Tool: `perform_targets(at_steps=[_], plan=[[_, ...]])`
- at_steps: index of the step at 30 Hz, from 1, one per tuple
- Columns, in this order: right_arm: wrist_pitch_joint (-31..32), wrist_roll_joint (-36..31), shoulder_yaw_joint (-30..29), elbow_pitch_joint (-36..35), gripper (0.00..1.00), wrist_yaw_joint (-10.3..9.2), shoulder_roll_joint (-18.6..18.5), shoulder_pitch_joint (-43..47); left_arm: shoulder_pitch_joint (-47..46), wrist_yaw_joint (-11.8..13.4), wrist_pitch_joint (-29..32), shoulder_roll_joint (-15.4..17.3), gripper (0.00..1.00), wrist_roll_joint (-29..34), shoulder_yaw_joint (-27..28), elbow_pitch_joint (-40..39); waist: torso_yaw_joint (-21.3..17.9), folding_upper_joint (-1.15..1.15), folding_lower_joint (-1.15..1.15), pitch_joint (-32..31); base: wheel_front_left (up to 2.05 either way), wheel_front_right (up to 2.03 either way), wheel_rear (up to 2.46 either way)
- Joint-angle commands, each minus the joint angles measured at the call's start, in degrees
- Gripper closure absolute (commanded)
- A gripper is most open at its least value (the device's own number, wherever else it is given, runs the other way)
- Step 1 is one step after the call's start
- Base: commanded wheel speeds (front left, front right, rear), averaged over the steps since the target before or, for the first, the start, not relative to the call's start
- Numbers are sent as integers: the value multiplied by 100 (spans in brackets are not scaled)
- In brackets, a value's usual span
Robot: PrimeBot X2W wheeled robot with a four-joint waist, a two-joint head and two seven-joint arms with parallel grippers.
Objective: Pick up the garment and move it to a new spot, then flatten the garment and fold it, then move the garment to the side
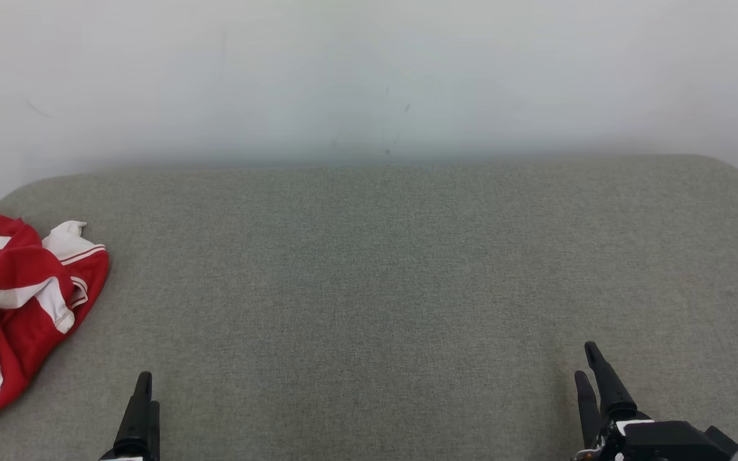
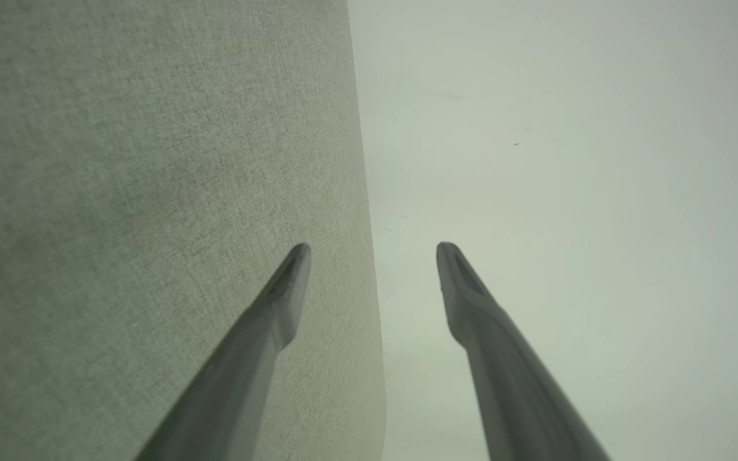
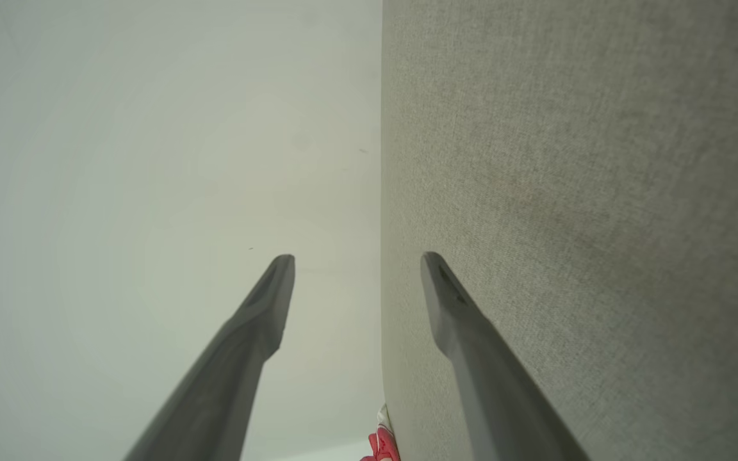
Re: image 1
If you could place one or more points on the red white striped jersey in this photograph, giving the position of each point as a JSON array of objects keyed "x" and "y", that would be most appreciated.
[{"x": 87, "y": 272}]

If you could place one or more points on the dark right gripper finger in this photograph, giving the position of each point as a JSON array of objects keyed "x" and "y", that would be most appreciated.
[
  {"x": 590, "y": 410},
  {"x": 612, "y": 390}
]

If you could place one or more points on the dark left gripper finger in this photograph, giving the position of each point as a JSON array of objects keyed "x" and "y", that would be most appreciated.
[
  {"x": 135, "y": 422},
  {"x": 155, "y": 429}
]

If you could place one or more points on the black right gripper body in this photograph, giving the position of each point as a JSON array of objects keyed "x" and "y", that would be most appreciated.
[{"x": 609, "y": 445}]

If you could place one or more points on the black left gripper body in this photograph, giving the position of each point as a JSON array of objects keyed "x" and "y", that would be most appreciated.
[{"x": 122, "y": 459}]

